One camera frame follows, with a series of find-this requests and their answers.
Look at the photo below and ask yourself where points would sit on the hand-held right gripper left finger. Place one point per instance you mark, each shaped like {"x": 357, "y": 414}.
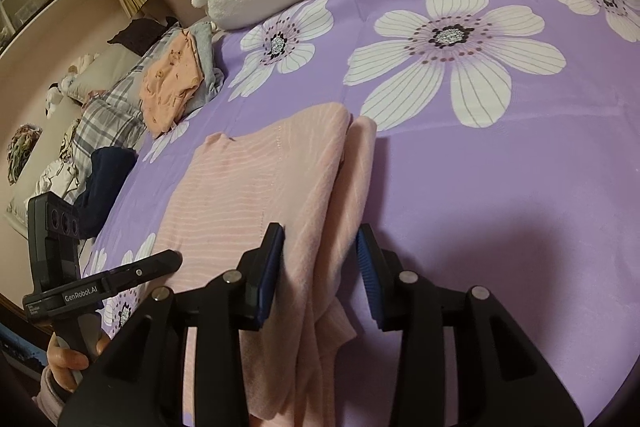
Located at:
{"x": 270, "y": 267}

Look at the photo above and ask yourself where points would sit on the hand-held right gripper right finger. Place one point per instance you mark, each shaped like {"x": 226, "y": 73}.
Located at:
{"x": 367, "y": 277}

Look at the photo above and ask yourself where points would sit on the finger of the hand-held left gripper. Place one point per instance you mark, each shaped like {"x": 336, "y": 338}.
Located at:
{"x": 160, "y": 264}

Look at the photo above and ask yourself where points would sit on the pink striped garment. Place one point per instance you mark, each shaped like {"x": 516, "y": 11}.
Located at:
{"x": 250, "y": 167}

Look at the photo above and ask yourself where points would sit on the person's left forearm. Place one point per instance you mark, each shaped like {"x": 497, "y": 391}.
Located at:
{"x": 50, "y": 397}

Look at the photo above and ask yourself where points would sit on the person's left hand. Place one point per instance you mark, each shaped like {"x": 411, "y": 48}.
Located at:
{"x": 67, "y": 357}

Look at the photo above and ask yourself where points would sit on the navy blue cloth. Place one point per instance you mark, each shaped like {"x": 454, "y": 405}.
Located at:
{"x": 107, "y": 177}

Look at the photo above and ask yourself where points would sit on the round patterned cushion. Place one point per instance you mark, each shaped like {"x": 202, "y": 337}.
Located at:
{"x": 20, "y": 152}

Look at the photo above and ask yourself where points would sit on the purple floral bedsheet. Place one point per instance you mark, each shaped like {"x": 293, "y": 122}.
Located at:
{"x": 475, "y": 207}

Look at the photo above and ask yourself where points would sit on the plaid cloth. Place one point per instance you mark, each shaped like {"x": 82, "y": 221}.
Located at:
{"x": 110, "y": 117}

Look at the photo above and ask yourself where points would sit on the small stuffed toy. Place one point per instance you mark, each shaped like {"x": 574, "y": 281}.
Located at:
{"x": 62, "y": 87}

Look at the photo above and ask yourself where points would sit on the beige pillow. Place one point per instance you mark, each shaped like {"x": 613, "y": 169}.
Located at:
{"x": 100, "y": 72}

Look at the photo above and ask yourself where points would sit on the orange printed folded garment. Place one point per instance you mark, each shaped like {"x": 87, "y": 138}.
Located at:
{"x": 170, "y": 82}

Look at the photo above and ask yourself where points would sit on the grey folded garment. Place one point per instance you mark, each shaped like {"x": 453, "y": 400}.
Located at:
{"x": 210, "y": 52}

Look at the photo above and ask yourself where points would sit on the dark purple cloth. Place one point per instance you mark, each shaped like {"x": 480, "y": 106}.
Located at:
{"x": 140, "y": 34}

